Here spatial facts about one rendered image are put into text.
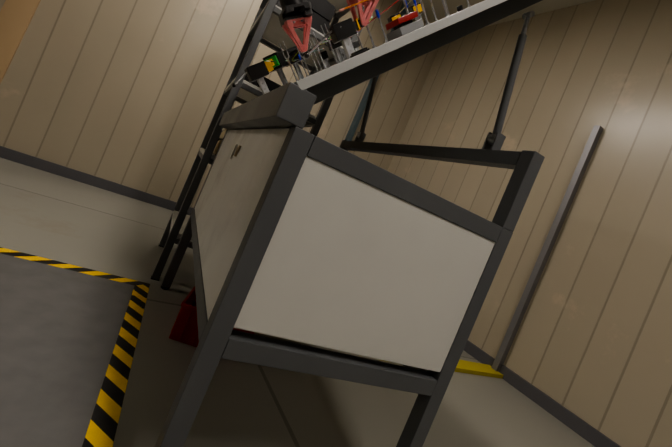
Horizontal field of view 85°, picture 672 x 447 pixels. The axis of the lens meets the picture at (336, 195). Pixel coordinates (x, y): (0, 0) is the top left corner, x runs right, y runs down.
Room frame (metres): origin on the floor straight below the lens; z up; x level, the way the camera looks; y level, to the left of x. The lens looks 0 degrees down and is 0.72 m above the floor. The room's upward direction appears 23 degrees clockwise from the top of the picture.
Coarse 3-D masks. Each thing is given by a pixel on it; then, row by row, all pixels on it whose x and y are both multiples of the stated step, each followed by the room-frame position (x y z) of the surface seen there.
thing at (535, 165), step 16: (352, 144) 1.82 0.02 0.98; (368, 144) 1.66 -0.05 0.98; (384, 144) 1.53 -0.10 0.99; (400, 144) 1.42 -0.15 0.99; (496, 144) 1.01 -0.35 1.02; (448, 160) 1.18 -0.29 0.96; (464, 160) 1.09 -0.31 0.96; (480, 160) 1.02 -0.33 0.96; (496, 160) 0.97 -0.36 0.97; (512, 160) 0.93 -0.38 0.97; (528, 160) 0.88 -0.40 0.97; (512, 176) 0.91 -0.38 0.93; (528, 176) 0.88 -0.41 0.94; (512, 192) 0.89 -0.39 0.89; (528, 192) 0.89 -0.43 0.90; (512, 208) 0.88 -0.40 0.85; (512, 224) 0.89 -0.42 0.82
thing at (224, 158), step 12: (228, 132) 1.61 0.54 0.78; (240, 132) 1.27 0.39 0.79; (228, 144) 1.45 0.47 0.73; (216, 156) 1.68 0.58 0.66; (228, 156) 1.31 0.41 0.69; (216, 168) 1.50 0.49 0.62; (228, 168) 1.20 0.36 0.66; (216, 180) 1.35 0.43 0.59; (204, 192) 1.56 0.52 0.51; (216, 192) 1.23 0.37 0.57; (204, 204) 1.40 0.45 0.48; (204, 216) 1.27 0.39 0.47
